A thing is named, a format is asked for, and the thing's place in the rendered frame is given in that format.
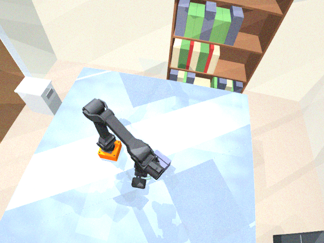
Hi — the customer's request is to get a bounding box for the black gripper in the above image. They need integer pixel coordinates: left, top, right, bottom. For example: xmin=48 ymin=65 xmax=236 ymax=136
xmin=131 ymin=164 xmax=147 ymax=189

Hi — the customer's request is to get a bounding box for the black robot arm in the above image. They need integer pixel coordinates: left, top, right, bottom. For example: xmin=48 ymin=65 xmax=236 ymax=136
xmin=82 ymin=98 xmax=165 ymax=180

